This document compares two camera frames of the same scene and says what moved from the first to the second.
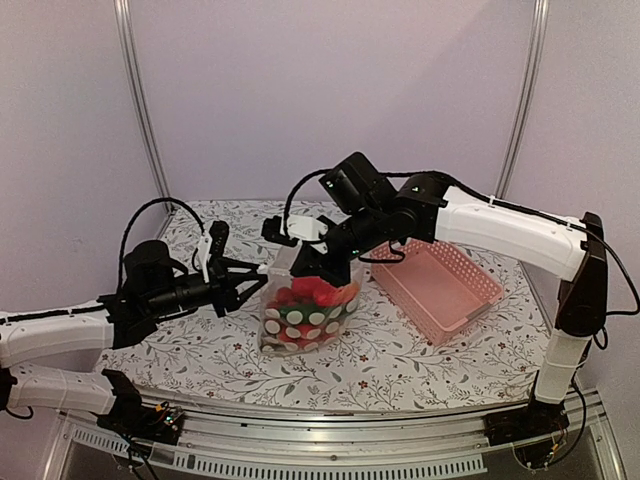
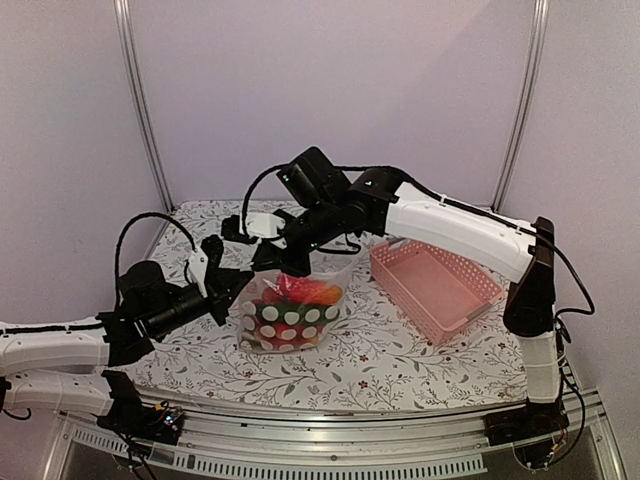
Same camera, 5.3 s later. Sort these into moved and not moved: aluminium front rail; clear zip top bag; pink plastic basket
Moved: clear zip top bag
Not moved: aluminium front rail; pink plastic basket
